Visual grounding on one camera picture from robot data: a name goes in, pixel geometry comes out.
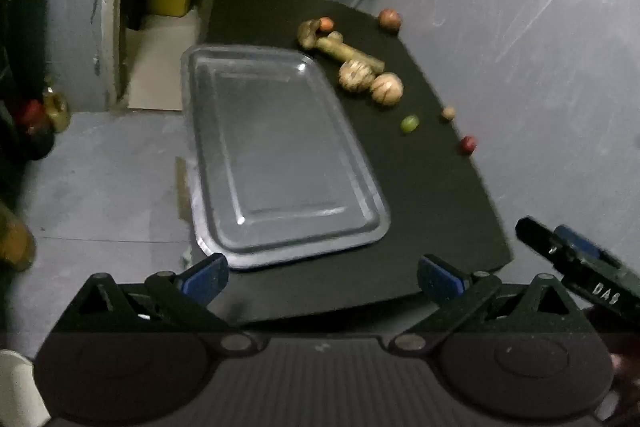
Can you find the white bowl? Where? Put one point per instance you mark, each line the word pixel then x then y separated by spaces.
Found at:
pixel 15 387

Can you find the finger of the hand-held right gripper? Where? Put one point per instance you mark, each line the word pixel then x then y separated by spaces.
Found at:
pixel 575 279
pixel 577 243

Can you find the striped pale melon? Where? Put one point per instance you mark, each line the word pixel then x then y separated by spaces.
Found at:
pixel 386 88
pixel 356 76

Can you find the orange jar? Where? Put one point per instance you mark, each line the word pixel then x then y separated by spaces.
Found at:
pixel 12 239

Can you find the green grape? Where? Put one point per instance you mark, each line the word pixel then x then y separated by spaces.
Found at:
pixel 410 123

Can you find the tan longan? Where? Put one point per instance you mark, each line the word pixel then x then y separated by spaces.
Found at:
pixel 448 113

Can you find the yellow oil bottle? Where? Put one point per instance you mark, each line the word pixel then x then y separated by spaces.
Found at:
pixel 57 112

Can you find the black table mat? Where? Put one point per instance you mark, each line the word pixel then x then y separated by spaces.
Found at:
pixel 425 207

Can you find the flat cardboard sheet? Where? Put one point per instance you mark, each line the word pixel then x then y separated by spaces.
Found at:
pixel 155 67

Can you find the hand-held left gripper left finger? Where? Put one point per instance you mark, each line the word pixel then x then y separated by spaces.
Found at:
pixel 207 279

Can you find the yellow banana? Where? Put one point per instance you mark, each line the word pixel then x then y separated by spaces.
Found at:
pixel 345 51

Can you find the metal tray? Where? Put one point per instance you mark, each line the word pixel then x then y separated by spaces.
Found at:
pixel 280 147

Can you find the small orange fruit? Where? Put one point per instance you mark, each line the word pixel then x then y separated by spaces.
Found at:
pixel 326 24

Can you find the small red tomato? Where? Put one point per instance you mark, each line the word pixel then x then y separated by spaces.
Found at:
pixel 468 145

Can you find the dark bottle with red cap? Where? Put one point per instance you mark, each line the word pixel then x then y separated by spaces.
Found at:
pixel 32 127

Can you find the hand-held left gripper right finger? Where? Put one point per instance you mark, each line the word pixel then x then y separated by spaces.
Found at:
pixel 440 282

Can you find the reddish brown round fruit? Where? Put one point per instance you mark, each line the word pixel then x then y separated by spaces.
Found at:
pixel 389 19

